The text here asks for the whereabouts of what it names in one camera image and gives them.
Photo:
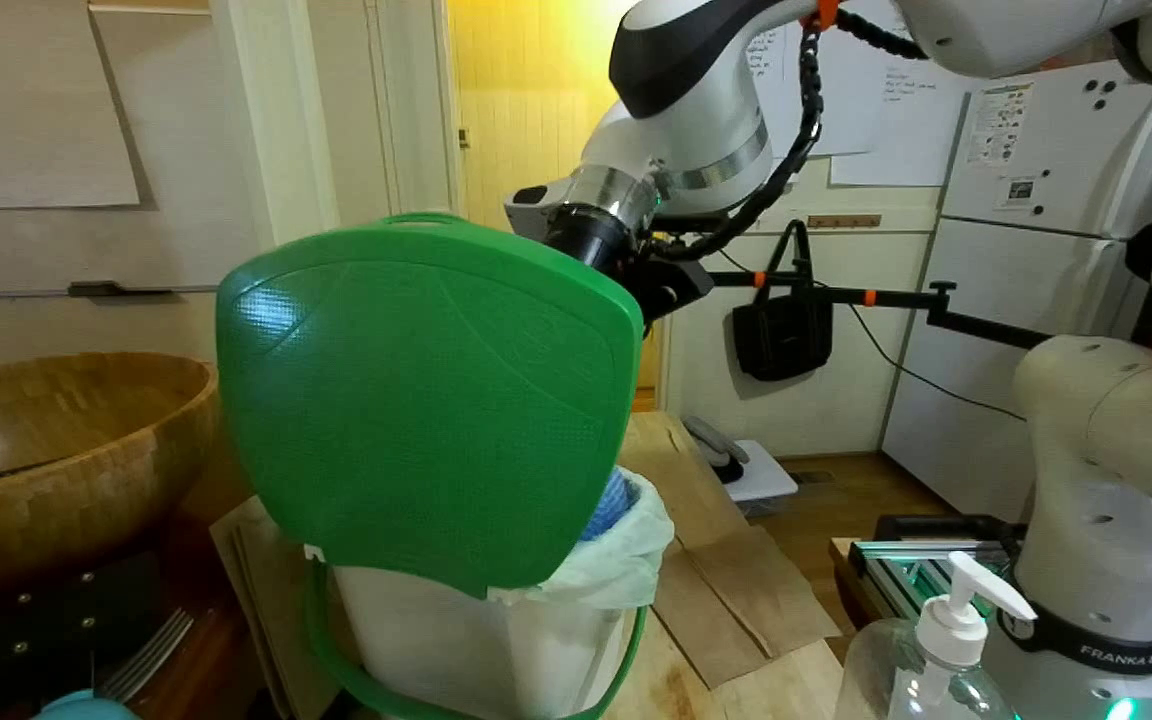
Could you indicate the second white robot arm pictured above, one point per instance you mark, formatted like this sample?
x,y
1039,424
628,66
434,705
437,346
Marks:
x,y
1085,558

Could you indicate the white refrigerator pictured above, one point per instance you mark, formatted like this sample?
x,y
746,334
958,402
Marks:
x,y
1047,191

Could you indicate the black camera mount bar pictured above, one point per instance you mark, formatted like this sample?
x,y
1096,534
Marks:
x,y
930,303

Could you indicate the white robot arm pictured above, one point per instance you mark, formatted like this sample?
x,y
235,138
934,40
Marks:
x,y
716,108

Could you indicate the clear pump sanitizer bottle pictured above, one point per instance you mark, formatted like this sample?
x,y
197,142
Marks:
x,y
930,664

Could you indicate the white paper sheets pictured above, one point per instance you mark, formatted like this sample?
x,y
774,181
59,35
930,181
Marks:
x,y
885,122

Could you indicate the whiteboard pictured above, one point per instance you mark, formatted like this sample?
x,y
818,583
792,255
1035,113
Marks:
x,y
62,142

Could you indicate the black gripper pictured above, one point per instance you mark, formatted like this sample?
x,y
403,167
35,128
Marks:
x,y
656,281

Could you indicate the white compost bin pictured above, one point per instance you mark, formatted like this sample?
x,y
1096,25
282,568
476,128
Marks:
x,y
416,650

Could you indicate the translucent bin liner bag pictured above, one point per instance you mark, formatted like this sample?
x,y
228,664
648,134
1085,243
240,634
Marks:
x,y
616,568

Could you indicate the blue cleaning cloth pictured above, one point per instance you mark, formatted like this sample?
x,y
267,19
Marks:
x,y
612,501

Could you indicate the black hanging bag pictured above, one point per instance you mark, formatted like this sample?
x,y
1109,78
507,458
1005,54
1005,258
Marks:
x,y
783,337

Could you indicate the wooden bowl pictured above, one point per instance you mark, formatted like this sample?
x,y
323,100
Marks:
x,y
95,450

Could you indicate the green bin lid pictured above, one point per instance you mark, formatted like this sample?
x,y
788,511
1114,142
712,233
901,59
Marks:
x,y
430,398

